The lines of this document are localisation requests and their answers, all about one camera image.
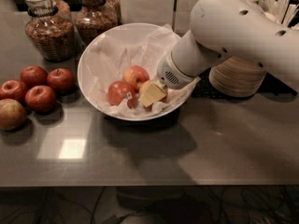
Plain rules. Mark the red apple far left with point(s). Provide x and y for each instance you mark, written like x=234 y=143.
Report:
x=13 y=89

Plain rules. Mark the red apple with sticker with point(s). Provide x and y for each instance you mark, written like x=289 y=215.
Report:
x=119 y=91

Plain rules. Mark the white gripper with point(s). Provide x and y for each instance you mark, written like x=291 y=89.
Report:
x=172 y=72

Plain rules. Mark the white bowl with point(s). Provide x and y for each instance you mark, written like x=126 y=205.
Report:
x=93 y=62

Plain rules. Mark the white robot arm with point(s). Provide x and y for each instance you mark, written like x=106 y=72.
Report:
x=223 y=36

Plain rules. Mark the red apple back right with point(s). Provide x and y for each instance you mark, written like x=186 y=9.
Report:
x=61 y=80

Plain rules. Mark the red apple front middle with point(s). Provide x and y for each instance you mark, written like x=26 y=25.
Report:
x=41 y=99

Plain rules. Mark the greenish-red apple front left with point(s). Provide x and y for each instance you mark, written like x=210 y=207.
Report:
x=12 y=114

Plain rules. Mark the white box back left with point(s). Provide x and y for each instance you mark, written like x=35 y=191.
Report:
x=159 y=12

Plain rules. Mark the glass jar of granola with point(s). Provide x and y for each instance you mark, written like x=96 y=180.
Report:
x=52 y=33

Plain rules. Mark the white paper liner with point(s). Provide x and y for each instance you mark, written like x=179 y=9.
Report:
x=112 y=56

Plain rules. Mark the white plastic cutlery bundle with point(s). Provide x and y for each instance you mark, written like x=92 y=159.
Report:
x=280 y=11

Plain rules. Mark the red apple back left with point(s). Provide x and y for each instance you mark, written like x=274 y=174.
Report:
x=34 y=75

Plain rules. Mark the stack of paper bowls front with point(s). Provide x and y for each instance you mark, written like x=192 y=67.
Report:
x=237 y=77

